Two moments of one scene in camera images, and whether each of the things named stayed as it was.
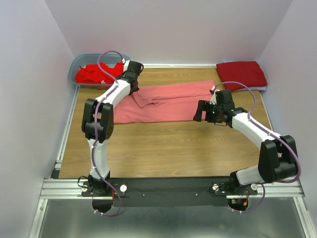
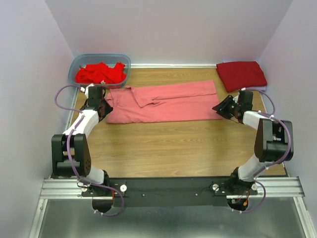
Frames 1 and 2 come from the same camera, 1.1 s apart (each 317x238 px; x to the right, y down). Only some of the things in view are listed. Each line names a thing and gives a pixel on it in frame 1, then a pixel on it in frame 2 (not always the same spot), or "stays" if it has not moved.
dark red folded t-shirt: [249, 73] stays
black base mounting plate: [168, 192] stays
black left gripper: [136, 89] → [109, 108]
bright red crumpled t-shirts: [90, 74] stays
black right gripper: [204, 105] → [221, 108]
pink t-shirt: [172, 102] stays
